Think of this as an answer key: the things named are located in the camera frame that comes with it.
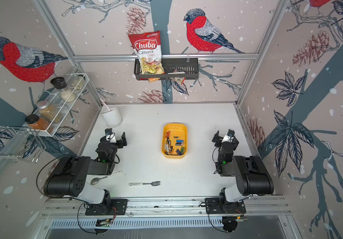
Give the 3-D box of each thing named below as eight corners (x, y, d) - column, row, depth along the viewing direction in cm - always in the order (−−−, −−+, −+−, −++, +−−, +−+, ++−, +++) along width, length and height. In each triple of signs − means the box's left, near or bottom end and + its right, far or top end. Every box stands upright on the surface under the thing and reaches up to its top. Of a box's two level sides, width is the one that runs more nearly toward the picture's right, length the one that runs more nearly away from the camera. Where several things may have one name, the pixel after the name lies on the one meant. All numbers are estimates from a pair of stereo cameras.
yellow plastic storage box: (160, 158, 92) (159, 155, 89) (162, 126, 108) (162, 123, 105) (188, 158, 92) (188, 155, 89) (186, 126, 108) (186, 123, 105)
